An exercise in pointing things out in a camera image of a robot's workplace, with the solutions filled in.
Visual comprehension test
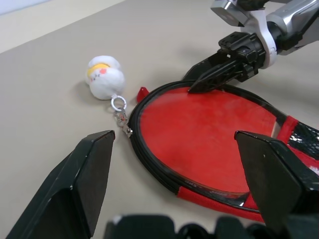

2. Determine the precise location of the red table tennis paddle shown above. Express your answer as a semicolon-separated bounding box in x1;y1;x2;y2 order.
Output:
136;84;284;208

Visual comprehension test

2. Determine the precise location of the white plush toy charm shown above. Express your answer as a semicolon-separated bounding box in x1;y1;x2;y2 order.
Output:
86;55;125;100

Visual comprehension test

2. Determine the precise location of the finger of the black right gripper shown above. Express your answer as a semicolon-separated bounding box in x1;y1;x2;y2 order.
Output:
181;51;233;81
187;59;248;95

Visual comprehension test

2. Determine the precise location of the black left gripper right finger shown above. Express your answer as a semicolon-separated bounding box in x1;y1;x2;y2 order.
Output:
234;131;319;226

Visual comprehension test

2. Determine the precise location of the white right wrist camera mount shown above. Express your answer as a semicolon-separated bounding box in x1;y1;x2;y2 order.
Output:
210;0;278;68

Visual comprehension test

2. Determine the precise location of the red black paddle case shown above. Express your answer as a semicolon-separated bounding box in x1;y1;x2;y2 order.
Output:
129;81;319;223

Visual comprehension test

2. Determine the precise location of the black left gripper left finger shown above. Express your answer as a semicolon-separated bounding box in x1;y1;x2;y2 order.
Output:
4;129;116;239

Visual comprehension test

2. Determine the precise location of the silver keychain clasp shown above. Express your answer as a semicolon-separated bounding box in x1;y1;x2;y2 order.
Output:
109;95;133;138

